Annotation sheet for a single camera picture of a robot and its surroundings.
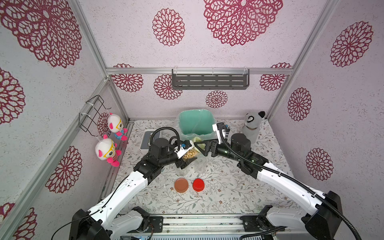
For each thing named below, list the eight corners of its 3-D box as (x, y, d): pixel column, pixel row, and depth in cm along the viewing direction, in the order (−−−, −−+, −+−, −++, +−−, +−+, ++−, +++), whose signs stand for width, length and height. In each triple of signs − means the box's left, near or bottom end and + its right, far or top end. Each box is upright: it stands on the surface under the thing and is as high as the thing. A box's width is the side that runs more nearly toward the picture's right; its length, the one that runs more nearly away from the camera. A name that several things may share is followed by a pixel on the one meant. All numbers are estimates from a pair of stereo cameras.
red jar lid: (192, 191, 86) (192, 190, 85) (192, 179, 91) (192, 178, 89) (204, 191, 86) (204, 190, 85) (203, 179, 91) (203, 178, 89)
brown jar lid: (174, 192, 86) (173, 191, 84) (175, 178, 91) (174, 177, 90) (188, 192, 86) (188, 191, 84) (188, 178, 91) (188, 177, 90)
